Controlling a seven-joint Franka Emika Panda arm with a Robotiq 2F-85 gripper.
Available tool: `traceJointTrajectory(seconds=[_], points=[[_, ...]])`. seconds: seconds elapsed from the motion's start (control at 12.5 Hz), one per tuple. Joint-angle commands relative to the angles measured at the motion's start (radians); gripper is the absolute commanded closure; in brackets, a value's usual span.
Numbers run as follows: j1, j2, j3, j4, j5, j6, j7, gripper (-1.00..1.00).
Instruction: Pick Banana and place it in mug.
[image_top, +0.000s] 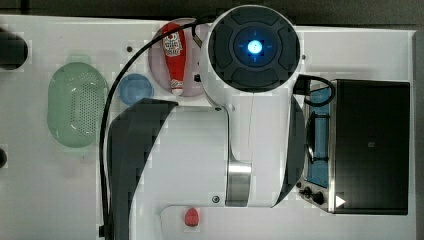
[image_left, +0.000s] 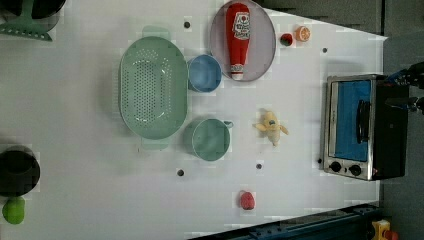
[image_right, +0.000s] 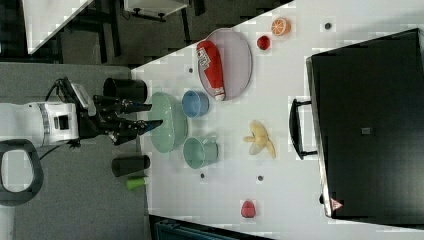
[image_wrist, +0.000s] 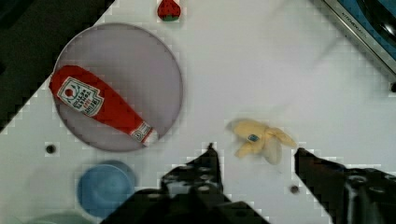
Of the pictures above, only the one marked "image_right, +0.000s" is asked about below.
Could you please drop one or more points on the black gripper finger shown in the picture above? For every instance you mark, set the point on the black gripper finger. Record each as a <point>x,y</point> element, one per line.
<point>132,107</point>
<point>132,129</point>

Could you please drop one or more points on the blue bowl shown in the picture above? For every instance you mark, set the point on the blue bowl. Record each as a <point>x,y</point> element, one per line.
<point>195,104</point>

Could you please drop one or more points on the grey round plate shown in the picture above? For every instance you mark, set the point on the grey round plate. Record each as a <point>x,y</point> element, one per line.
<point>236,62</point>

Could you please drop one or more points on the green cap object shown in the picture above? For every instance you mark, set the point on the green cap object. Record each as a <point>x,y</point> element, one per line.
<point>135,182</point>

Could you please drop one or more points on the orange slice toy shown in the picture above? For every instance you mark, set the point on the orange slice toy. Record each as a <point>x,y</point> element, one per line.
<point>281,26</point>

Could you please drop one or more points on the red strawberry toy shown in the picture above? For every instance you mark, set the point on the red strawberry toy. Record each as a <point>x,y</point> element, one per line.
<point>248,209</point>

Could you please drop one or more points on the red apple toy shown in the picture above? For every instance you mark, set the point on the red apple toy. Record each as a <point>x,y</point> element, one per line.
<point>263,42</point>

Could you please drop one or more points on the yellow peeled toy banana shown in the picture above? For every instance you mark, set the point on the yellow peeled toy banana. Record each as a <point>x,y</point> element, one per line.
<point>259,139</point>

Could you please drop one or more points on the blue metal frame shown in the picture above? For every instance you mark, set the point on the blue metal frame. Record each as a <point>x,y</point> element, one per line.
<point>173,230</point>

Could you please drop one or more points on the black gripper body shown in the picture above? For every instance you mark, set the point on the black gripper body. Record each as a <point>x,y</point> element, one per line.
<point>100,119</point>

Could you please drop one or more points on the green colander basket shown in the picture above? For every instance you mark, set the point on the green colander basket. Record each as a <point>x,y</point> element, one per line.
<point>174,128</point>

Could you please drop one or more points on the red ketchup bottle toy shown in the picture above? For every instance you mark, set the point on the red ketchup bottle toy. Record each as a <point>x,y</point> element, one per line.
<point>210,62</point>

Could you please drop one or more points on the black cylinder post lower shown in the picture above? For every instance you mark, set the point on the black cylinder post lower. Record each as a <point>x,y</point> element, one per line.
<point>128,165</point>

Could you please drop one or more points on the black toaster oven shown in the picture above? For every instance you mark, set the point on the black toaster oven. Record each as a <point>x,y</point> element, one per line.
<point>368,114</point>

